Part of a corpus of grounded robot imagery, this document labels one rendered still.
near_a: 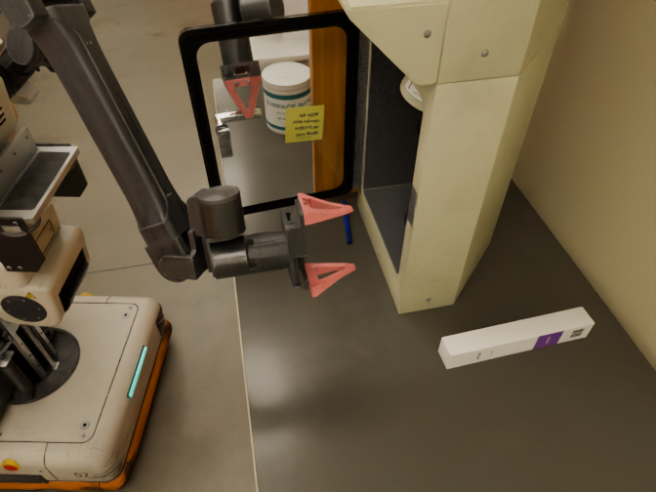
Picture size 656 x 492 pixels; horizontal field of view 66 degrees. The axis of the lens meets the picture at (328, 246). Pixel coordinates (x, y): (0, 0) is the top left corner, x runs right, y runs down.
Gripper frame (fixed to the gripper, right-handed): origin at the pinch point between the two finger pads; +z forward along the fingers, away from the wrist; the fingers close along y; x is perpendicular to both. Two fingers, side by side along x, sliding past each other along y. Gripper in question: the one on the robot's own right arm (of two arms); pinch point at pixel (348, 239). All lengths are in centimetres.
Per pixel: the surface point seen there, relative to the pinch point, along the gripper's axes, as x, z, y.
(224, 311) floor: 114, -31, -91
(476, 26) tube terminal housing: -5.0, 15.3, 28.0
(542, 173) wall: 36, 54, -11
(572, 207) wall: 23, 54, -14
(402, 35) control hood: -5.0, 6.4, 27.9
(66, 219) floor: 185, -105, -70
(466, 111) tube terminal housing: -1.9, 16.2, 17.4
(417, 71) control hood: -3.8, 8.7, 23.5
